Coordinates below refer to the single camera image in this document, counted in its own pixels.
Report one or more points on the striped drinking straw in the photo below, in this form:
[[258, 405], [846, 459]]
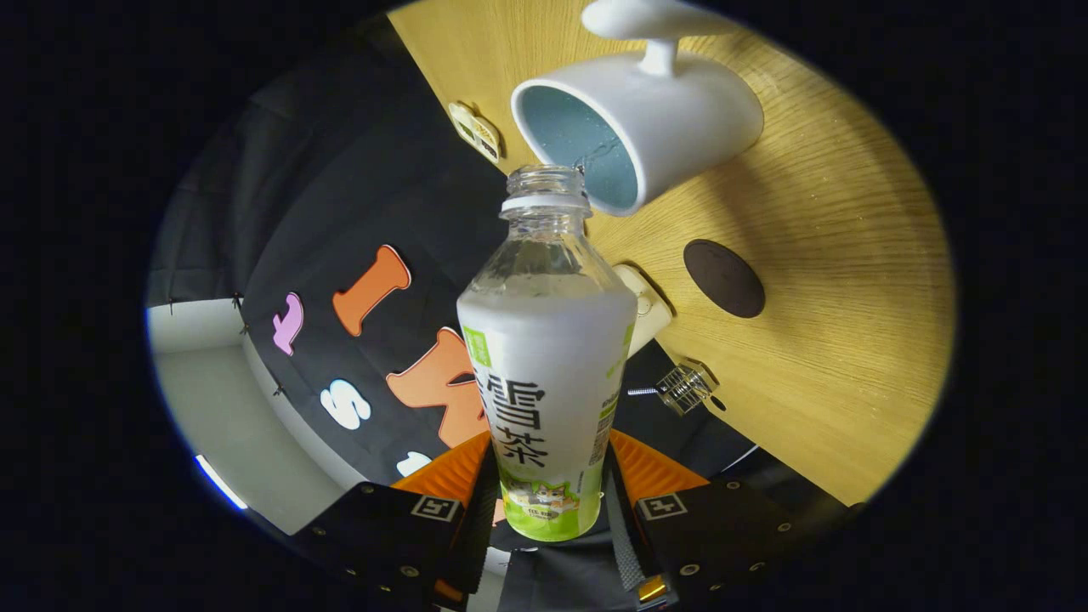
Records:
[[642, 392]]

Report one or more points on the clear glass holder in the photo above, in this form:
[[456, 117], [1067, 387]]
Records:
[[687, 388]]

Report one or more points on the white green label juice bottle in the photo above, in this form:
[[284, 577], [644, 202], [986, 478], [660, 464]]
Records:
[[544, 374]]

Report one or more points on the white ceramic cup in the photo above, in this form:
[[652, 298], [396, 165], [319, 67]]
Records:
[[688, 119]]

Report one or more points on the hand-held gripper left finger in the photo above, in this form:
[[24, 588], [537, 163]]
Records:
[[478, 544]]

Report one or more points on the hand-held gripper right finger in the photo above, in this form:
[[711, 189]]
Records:
[[619, 535]]

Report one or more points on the white divided condiment dish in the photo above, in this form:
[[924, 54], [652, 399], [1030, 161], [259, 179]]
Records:
[[476, 133]]

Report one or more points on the white toaster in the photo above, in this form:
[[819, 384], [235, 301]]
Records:
[[650, 310]]

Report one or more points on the dark round coaster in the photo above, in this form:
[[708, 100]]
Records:
[[724, 279]]

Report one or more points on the wooden table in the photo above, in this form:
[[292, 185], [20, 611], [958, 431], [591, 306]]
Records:
[[833, 340]]

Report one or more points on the ceiling light panel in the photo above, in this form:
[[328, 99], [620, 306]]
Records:
[[221, 482]]

